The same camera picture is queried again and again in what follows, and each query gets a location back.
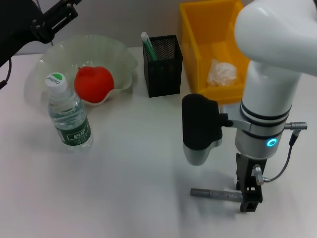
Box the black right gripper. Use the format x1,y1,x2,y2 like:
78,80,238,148
235,152,268,214

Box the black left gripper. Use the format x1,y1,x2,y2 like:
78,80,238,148
0,0,82,68

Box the grey marker pen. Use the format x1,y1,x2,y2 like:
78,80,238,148
190,187,245,202

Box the red tomato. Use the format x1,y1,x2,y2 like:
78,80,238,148
74,65,115,104

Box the mint green utility knife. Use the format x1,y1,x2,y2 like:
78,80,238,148
141,31,158,61

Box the clear green-label water bottle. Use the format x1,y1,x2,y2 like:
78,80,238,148
44,72,94,153

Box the white paper ball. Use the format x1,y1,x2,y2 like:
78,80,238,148
207,59,238,87

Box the pale green wavy fruit plate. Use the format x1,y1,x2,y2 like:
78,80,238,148
36,34,138,106

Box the black mesh pen holder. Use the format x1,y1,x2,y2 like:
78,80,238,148
142,34,183,98

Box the yellow plastic bin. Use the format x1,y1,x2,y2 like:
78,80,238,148
179,0,250,104

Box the grey right arm cable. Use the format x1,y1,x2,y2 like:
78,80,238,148
252,120,308,185

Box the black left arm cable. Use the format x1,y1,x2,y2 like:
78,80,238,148
0,58,13,91

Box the black silver wrist camera housing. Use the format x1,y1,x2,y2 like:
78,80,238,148
182,93,252,166

